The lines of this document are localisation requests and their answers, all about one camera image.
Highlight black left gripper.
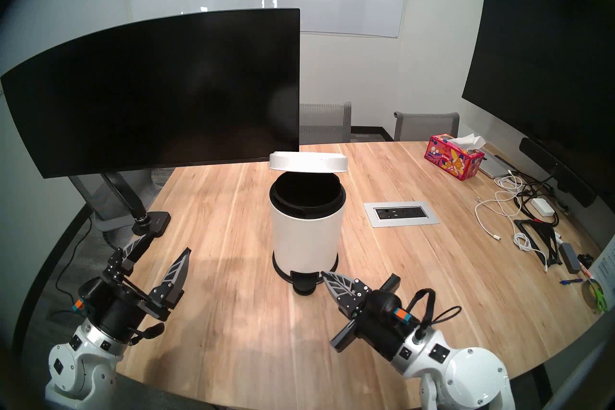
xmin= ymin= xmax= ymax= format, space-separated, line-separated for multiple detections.
xmin=77 ymin=235 xmax=192 ymax=344

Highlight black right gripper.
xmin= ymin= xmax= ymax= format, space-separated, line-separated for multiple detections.
xmin=321 ymin=272 xmax=409 ymax=361

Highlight white pedal trash can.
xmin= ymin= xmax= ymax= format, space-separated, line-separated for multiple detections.
xmin=269 ymin=151 xmax=349 ymax=296

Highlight black curved desk monitor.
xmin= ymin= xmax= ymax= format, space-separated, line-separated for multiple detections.
xmin=0 ymin=8 xmax=301 ymax=179

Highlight silver table power outlet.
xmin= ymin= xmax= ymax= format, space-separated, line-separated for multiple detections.
xmin=363 ymin=201 xmax=441 ymax=228

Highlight red floral tissue box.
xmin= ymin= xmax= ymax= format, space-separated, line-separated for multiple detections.
xmin=424 ymin=133 xmax=486 ymax=181

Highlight silver laptop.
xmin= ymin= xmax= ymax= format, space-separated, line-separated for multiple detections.
xmin=478 ymin=150 xmax=515 ymax=179

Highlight black triangular stand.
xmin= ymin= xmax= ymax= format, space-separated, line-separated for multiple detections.
xmin=514 ymin=219 xmax=563 ymax=266

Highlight grey power brick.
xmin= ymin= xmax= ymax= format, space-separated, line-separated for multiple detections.
xmin=559 ymin=242 xmax=582 ymax=274

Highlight tape roll with green scissors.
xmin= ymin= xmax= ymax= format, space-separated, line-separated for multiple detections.
xmin=581 ymin=277 xmax=608 ymax=314

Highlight white printed paper sign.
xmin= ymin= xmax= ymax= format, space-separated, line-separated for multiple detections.
xmin=587 ymin=236 xmax=615 ymax=309

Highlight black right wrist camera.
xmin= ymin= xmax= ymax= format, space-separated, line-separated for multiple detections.
xmin=368 ymin=290 xmax=402 ymax=319

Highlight black floor cable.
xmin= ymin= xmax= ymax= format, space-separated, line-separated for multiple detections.
xmin=55 ymin=217 xmax=94 ymax=318

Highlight long white charging cable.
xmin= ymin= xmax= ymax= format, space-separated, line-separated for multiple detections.
xmin=475 ymin=174 xmax=524 ymax=240

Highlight coiled white cable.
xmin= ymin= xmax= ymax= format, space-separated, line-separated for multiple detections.
xmin=513 ymin=232 xmax=549 ymax=273

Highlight black tangled cables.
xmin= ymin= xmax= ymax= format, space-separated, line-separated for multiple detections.
xmin=513 ymin=174 xmax=560 ymax=227

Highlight large black wall television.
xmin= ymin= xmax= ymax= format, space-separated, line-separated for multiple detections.
xmin=462 ymin=0 xmax=615 ymax=198

